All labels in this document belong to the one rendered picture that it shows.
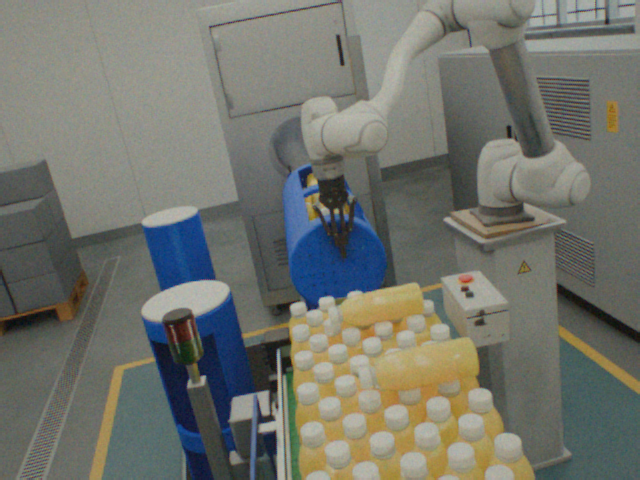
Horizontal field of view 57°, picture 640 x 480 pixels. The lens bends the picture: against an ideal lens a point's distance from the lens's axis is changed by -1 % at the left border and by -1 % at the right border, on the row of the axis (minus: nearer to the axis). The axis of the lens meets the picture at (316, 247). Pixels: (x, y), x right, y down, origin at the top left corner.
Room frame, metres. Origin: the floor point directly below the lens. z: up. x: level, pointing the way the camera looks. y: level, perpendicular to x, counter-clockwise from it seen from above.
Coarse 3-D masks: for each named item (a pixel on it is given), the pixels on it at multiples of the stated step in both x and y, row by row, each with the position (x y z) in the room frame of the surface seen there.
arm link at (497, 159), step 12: (492, 144) 1.96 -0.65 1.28; (504, 144) 1.94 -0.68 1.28; (516, 144) 1.94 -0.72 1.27; (480, 156) 1.99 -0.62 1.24; (492, 156) 1.93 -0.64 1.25; (504, 156) 1.91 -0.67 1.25; (516, 156) 1.90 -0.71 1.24; (480, 168) 1.97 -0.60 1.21; (492, 168) 1.92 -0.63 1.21; (504, 168) 1.89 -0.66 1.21; (480, 180) 1.97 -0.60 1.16; (492, 180) 1.92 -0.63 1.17; (504, 180) 1.88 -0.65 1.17; (480, 192) 1.97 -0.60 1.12; (492, 192) 1.93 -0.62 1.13; (504, 192) 1.88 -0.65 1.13; (492, 204) 1.93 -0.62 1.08; (504, 204) 1.91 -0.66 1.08; (516, 204) 1.92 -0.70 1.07
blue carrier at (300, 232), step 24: (288, 192) 2.24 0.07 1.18; (312, 192) 2.01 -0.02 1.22; (288, 216) 1.97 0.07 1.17; (336, 216) 1.64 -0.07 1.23; (360, 216) 2.08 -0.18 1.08; (288, 240) 1.77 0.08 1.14; (312, 240) 1.60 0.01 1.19; (360, 240) 1.61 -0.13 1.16; (312, 264) 1.60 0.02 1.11; (336, 264) 1.60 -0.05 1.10; (360, 264) 1.61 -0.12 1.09; (384, 264) 1.61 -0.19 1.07; (312, 288) 1.60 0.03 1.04; (336, 288) 1.60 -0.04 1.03; (360, 288) 1.61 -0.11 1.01
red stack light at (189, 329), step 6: (192, 318) 1.08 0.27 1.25; (180, 324) 1.06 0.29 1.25; (186, 324) 1.07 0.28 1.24; (192, 324) 1.08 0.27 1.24; (168, 330) 1.07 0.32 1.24; (174, 330) 1.06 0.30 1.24; (180, 330) 1.06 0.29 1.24; (186, 330) 1.07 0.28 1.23; (192, 330) 1.08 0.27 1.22; (168, 336) 1.07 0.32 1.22; (174, 336) 1.06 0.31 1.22; (180, 336) 1.06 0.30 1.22; (186, 336) 1.06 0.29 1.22; (192, 336) 1.07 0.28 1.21; (174, 342) 1.06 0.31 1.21
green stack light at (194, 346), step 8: (176, 344) 1.06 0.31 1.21; (184, 344) 1.06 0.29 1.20; (192, 344) 1.07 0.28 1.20; (200, 344) 1.09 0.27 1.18; (176, 352) 1.06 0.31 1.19; (184, 352) 1.06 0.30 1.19; (192, 352) 1.07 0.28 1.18; (200, 352) 1.08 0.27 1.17; (176, 360) 1.07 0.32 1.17; (184, 360) 1.06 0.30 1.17; (192, 360) 1.06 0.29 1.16
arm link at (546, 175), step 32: (480, 0) 1.63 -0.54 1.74; (512, 0) 1.57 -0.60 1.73; (480, 32) 1.67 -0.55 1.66; (512, 32) 1.63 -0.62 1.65; (512, 64) 1.67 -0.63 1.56; (512, 96) 1.71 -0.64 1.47; (544, 128) 1.72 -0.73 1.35; (544, 160) 1.73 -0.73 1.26; (512, 192) 1.86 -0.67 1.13; (544, 192) 1.74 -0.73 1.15; (576, 192) 1.69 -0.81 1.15
